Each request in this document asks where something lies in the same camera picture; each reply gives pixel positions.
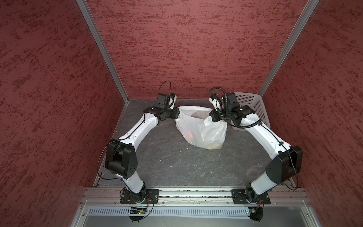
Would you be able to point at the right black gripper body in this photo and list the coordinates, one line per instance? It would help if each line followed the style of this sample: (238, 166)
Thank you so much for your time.
(219, 116)

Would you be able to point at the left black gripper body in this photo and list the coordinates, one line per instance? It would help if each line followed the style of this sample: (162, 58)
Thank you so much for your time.
(171, 113)

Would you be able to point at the white plastic bag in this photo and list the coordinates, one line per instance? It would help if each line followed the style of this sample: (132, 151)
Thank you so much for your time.
(197, 128)

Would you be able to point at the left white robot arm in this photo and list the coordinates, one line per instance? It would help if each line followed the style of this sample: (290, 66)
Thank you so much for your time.
(121, 158)

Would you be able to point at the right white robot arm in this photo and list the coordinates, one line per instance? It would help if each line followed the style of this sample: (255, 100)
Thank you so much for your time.
(286, 160)

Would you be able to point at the white perforated plastic basket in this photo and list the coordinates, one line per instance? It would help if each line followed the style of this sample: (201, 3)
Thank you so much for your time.
(255, 102)

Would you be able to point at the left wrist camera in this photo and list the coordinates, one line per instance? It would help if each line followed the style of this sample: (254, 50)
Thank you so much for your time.
(166, 101)

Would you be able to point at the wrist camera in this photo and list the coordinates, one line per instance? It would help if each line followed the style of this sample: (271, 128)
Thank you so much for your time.
(166, 101)
(226, 103)

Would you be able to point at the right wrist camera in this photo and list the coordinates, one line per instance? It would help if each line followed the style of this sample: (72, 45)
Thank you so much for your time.
(226, 103)

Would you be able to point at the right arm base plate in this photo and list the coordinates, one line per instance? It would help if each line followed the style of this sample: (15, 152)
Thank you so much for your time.
(249, 197)

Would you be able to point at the right aluminium corner post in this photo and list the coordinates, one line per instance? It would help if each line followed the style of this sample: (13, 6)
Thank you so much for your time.
(292, 38)

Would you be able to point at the aluminium corner post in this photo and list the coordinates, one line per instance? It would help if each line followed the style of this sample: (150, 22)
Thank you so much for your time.
(85, 10)
(292, 38)

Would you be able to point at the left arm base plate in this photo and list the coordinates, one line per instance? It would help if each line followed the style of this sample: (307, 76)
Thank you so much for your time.
(147, 196)

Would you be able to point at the aluminium front rail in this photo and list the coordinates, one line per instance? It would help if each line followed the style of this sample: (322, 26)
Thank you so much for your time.
(195, 196)

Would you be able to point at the white slotted cable duct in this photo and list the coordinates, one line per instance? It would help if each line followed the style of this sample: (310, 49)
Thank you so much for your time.
(190, 212)

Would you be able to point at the left aluminium corner post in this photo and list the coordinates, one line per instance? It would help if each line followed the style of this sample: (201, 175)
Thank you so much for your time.
(85, 10)

